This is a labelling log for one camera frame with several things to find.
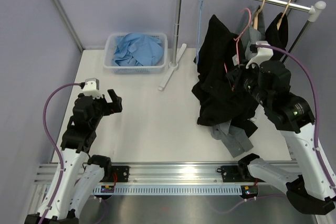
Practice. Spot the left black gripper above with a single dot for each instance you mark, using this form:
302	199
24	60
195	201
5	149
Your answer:
111	107

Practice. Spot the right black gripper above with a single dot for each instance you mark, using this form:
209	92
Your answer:
235	77

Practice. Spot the black shirt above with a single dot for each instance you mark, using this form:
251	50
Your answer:
218	104
278	37

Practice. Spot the pink wire hanger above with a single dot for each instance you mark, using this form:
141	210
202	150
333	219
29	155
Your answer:
235	52

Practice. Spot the light blue shirt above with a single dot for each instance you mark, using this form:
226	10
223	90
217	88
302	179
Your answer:
137	50

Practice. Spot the blue wire hanger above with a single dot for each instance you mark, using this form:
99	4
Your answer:
199	27

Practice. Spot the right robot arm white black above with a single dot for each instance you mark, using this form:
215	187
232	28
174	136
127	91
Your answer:
308	191

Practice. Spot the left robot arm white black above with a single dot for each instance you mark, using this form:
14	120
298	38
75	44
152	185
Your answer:
78	173

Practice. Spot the grey shirt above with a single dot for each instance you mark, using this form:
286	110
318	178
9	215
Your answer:
235	133

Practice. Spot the black shirt on wooden hanger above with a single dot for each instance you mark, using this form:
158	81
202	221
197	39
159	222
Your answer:
278	37

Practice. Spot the wooden hanger with grey shirt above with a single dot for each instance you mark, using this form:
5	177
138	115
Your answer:
259	10

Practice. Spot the wooden hanger with black shirt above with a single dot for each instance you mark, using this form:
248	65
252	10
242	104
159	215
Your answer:
282	15

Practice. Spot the white plastic basket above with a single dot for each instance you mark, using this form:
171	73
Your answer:
110	48

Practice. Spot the metal clothes rack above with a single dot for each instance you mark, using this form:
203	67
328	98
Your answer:
313	12

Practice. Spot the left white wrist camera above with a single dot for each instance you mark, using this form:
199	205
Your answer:
91	88

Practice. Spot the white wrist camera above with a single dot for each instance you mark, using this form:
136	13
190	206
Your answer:
260	54
91	88

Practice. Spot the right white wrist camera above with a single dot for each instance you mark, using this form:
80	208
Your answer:
260	54

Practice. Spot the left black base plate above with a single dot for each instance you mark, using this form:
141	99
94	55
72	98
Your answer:
116	174

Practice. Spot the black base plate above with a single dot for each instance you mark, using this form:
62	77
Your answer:
230	174
116	174

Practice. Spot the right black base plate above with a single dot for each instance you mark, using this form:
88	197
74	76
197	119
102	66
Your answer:
230	174

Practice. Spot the aluminium mounting rail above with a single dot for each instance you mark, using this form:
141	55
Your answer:
180	173

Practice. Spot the white slotted cable duct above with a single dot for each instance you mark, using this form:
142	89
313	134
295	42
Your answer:
168	190

